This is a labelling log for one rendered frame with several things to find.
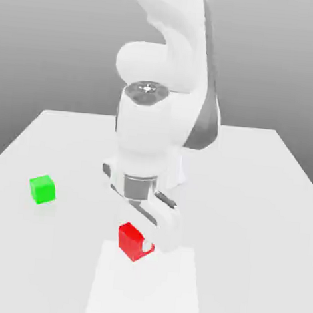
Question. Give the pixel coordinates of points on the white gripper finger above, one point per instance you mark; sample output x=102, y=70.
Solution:
x=146, y=246

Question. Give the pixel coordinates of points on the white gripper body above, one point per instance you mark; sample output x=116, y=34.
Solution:
x=166, y=227

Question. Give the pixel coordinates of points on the small red cube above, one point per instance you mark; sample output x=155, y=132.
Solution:
x=129, y=241

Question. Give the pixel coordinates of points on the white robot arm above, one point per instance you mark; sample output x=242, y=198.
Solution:
x=150, y=134

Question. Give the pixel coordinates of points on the small green cube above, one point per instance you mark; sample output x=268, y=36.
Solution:
x=42, y=189

